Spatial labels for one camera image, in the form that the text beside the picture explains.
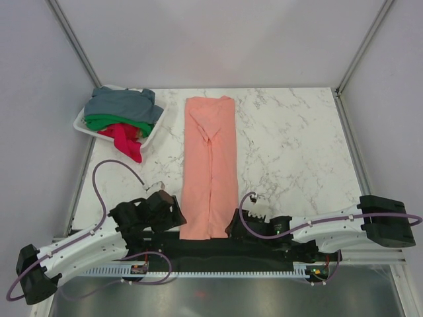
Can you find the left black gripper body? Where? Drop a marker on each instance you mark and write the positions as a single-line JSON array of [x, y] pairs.
[[167, 220]]

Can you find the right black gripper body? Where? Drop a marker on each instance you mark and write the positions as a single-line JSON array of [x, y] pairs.
[[248, 218]]

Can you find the salmon pink t shirt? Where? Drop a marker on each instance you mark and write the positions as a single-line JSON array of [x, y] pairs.
[[210, 184]]

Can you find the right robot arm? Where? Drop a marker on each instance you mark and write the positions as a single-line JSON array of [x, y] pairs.
[[375, 219]]

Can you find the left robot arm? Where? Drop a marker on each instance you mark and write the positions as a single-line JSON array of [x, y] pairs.
[[118, 236]]

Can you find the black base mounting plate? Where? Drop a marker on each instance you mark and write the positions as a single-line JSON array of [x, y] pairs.
[[225, 254]]

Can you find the red t shirt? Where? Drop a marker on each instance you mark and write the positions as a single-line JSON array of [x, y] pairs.
[[125, 139]]

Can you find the grey blue t shirt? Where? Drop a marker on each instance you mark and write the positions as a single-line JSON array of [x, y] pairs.
[[134, 105]]

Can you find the green t shirt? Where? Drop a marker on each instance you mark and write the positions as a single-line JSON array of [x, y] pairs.
[[99, 122]]

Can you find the white slotted cable duct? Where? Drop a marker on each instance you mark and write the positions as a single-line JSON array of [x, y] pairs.
[[129, 271]]

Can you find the right aluminium frame post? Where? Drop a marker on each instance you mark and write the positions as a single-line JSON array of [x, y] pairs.
[[371, 33]]

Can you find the aluminium frame post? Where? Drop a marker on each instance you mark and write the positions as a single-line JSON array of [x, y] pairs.
[[371, 33], [67, 29]]

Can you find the left aluminium frame post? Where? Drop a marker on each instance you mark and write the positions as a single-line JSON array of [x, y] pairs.
[[67, 29]]

